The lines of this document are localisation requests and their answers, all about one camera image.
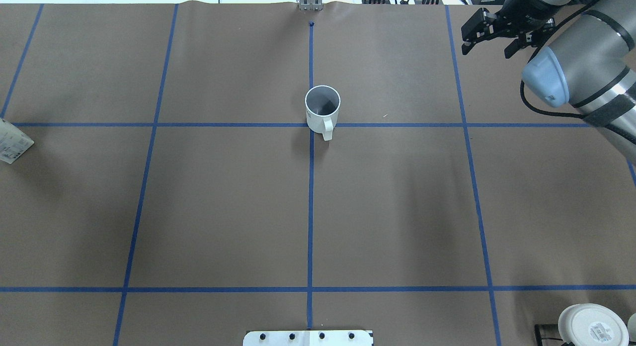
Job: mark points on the black wire dish rack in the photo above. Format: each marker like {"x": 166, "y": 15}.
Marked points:
{"x": 547, "y": 335}

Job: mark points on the blue Pascual milk carton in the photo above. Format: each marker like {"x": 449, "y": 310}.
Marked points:
{"x": 13, "y": 142}

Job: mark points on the white ceramic mug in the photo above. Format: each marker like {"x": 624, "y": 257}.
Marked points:
{"x": 322, "y": 106}

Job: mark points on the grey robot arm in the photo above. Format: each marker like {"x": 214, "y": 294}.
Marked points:
{"x": 577, "y": 70}

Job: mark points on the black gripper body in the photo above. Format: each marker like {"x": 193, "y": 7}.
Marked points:
{"x": 516, "y": 22}

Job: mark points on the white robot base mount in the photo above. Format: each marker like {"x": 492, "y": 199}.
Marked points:
{"x": 309, "y": 338}

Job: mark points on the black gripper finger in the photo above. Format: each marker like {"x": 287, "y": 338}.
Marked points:
{"x": 515, "y": 46}
{"x": 467, "y": 46}

